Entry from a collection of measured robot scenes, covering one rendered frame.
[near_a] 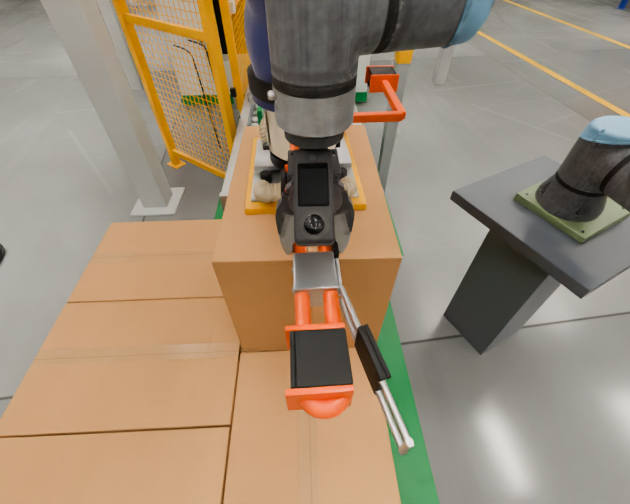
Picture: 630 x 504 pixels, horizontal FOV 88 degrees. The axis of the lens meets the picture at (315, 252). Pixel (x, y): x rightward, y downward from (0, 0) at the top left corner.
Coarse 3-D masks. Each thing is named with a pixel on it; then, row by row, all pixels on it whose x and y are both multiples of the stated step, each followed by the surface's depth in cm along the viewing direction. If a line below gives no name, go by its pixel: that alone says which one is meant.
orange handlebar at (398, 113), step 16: (384, 80) 97; (368, 112) 82; (384, 112) 82; (400, 112) 82; (304, 304) 43; (336, 304) 43; (304, 320) 42; (336, 320) 42; (304, 400) 35; (320, 400) 35; (336, 400) 35; (320, 416) 34; (336, 416) 35
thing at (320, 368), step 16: (288, 336) 40; (304, 336) 39; (320, 336) 39; (336, 336) 39; (304, 352) 37; (320, 352) 37; (336, 352) 37; (304, 368) 36; (320, 368) 36; (336, 368) 36; (304, 384) 35; (320, 384) 35; (336, 384) 35; (352, 384) 35; (288, 400) 35
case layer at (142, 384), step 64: (128, 256) 122; (192, 256) 122; (64, 320) 103; (128, 320) 103; (192, 320) 103; (64, 384) 89; (128, 384) 89; (192, 384) 89; (256, 384) 89; (0, 448) 79; (64, 448) 79; (128, 448) 79; (192, 448) 79; (256, 448) 79; (320, 448) 79; (384, 448) 79
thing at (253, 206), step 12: (252, 144) 96; (264, 144) 89; (252, 156) 91; (252, 168) 87; (252, 180) 83; (276, 180) 82; (252, 192) 79; (252, 204) 76; (264, 204) 76; (276, 204) 76
